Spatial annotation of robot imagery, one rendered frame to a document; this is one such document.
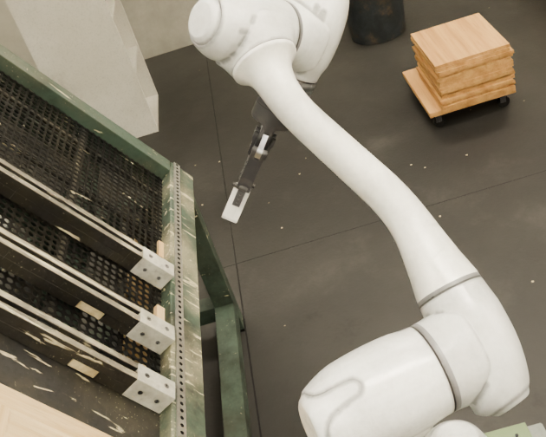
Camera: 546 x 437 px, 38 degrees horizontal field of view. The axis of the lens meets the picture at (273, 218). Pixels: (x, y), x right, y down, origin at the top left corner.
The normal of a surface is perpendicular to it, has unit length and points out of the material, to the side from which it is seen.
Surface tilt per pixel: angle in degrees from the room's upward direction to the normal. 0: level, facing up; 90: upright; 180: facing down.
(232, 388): 0
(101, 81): 90
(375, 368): 17
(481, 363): 51
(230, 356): 0
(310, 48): 104
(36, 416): 58
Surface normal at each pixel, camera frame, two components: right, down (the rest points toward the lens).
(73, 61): 0.12, 0.55
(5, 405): 0.67, -0.65
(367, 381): -0.12, -0.51
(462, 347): 0.12, -0.40
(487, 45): -0.27, -0.78
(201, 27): -0.72, -0.07
